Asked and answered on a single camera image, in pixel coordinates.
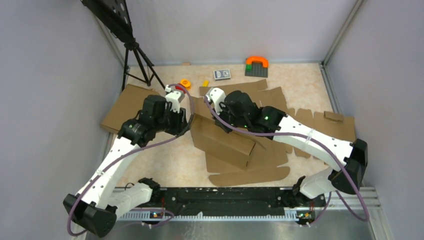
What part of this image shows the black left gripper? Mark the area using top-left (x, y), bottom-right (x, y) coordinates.
top-left (154, 103), bottom-right (190, 136)

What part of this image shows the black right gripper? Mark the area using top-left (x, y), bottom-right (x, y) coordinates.
top-left (210, 101), bottom-right (249, 135)

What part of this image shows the large cardboard box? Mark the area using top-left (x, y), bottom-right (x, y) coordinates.
top-left (190, 87), bottom-right (290, 187)

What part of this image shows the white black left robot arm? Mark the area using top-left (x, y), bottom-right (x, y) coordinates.
top-left (63, 83), bottom-right (194, 238)

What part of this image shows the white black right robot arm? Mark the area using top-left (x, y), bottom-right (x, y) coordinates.
top-left (203, 87), bottom-right (368, 206)

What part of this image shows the folded brown cardboard box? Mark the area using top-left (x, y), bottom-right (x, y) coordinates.
top-left (100, 84), bottom-right (156, 134)

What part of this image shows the small red toy piece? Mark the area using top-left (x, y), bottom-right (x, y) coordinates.
top-left (175, 78), bottom-right (192, 91)

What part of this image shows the flat cardboard blank at right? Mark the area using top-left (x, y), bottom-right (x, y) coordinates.
top-left (283, 107), bottom-right (357, 160)

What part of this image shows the orange green grey toy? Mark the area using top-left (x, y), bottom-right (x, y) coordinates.
top-left (244, 56), bottom-right (269, 78)

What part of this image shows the black tripod stand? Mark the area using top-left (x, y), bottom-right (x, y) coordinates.
top-left (81, 0), bottom-right (165, 89)

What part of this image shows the aluminium frame rail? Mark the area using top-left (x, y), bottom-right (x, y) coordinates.
top-left (113, 187), bottom-right (392, 240)

